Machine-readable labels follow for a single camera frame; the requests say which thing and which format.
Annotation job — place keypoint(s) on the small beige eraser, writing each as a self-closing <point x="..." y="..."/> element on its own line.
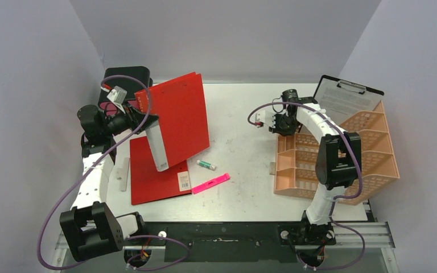
<point x="272" y="168"/>

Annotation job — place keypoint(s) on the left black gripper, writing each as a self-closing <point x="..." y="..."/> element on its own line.
<point x="134" y="118"/>

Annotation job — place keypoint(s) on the thin red folder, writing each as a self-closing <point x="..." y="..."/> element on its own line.
<point x="181" y="131"/>

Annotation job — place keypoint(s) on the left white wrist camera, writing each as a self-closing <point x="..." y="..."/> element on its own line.
<point x="117" y="97"/>

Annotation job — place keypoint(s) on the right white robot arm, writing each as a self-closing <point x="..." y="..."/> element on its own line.
<point x="338" y="163"/>

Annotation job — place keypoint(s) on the black pink drawer unit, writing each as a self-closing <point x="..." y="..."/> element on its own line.
<point x="140" y="73"/>

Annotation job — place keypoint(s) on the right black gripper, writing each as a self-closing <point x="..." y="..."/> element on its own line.
<point x="281" y="125"/>

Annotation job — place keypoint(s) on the thick red binder folder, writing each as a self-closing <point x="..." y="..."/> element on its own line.
<point x="147" y="183"/>

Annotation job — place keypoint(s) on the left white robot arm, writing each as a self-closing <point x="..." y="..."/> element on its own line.
<point x="90" y="227"/>

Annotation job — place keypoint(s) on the white plastic ruler piece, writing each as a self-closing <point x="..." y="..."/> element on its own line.
<point x="122" y="174"/>

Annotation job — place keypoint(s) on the black clipboard with paper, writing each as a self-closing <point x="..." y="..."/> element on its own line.
<point x="345" y="98"/>

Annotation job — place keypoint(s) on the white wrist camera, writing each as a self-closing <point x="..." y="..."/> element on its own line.
<point x="264" y="118"/>
<point x="117" y="97"/>

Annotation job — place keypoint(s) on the pink highlighter marker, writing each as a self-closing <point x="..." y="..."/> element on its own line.
<point x="210" y="183"/>

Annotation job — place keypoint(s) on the green white glue stick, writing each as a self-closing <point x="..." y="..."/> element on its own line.
<point x="205" y="164"/>

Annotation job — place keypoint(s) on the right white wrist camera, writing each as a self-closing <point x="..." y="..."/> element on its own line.
<point x="264" y="118"/>

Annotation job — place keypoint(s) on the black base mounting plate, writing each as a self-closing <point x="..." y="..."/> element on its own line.
<point x="245" y="241"/>

